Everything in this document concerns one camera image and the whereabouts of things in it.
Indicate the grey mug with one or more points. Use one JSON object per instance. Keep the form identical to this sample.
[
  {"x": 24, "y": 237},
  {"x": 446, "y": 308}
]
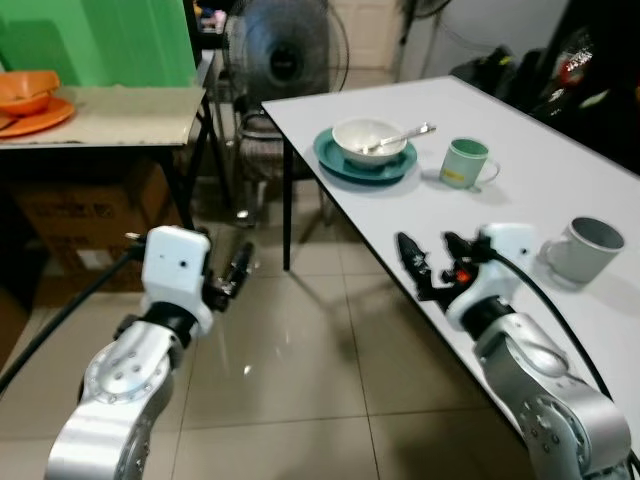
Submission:
[{"x": 590, "y": 255}]

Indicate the green board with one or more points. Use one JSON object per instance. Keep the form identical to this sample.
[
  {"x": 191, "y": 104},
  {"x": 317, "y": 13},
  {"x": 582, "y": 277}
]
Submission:
[{"x": 95, "y": 40}]

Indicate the white bowl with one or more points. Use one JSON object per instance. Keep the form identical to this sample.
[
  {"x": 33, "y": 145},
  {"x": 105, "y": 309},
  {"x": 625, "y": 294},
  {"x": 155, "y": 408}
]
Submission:
[{"x": 352, "y": 135}]

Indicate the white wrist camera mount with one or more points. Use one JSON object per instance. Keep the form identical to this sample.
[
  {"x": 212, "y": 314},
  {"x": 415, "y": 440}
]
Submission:
[
  {"x": 505, "y": 250},
  {"x": 175, "y": 265}
]

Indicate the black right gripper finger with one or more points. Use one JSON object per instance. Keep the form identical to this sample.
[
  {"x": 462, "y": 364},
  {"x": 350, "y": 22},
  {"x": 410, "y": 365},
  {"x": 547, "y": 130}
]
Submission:
[
  {"x": 413, "y": 262},
  {"x": 456, "y": 247}
]

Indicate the black floor fan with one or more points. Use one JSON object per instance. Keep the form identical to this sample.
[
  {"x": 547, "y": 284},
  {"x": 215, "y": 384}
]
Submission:
[{"x": 285, "y": 50}]

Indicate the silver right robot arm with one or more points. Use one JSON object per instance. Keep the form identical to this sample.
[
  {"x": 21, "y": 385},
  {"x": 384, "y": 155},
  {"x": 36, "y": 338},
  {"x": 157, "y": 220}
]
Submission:
[{"x": 545, "y": 395}]

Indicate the orange bowl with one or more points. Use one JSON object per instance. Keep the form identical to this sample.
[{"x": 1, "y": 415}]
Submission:
[{"x": 25, "y": 88}]

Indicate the orange plate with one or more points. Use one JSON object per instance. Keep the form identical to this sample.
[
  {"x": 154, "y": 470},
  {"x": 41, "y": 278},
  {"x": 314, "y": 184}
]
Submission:
[{"x": 50, "y": 118}]

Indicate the beige side table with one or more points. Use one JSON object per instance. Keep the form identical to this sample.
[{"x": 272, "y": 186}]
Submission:
[{"x": 130, "y": 115}]

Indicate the black bag pile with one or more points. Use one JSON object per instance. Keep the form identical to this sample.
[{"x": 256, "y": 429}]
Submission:
[{"x": 590, "y": 70}]

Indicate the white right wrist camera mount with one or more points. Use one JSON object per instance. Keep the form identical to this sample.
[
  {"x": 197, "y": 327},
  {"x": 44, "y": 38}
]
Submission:
[{"x": 505, "y": 250}]

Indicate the light green mug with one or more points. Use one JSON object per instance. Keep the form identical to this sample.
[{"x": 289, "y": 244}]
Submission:
[{"x": 462, "y": 165}]

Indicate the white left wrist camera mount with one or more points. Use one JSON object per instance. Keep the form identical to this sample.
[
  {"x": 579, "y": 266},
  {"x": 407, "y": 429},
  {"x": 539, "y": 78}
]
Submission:
[{"x": 175, "y": 265}]

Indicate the teal plate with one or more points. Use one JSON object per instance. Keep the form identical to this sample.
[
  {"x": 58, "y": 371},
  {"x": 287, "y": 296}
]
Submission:
[{"x": 335, "y": 158}]

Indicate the dark standing fan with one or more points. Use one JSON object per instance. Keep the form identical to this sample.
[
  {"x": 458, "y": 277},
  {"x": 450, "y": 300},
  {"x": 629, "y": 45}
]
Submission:
[{"x": 425, "y": 8}]

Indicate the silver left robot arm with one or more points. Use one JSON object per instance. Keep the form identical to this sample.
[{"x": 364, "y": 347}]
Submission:
[{"x": 125, "y": 375}]

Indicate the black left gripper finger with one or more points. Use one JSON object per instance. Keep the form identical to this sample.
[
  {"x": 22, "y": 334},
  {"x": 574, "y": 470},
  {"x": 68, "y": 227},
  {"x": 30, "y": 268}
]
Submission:
[{"x": 243, "y": 262}]

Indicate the black table leg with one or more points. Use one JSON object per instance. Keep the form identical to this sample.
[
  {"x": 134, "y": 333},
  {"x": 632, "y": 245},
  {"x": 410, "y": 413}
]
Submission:
[{"x": 287, "y": 205}]

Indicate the brown cardboard box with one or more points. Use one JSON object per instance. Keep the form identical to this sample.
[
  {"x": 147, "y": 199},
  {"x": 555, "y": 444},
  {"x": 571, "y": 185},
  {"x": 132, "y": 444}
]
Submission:
[{"x": 90, "y": 215}]

